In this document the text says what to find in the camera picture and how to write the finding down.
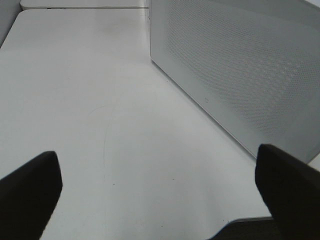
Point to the white microwave door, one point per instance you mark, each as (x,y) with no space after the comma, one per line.
(252,65)

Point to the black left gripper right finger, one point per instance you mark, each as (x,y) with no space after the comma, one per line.
(291,191)

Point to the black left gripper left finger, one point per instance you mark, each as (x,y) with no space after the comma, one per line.
(28,197)

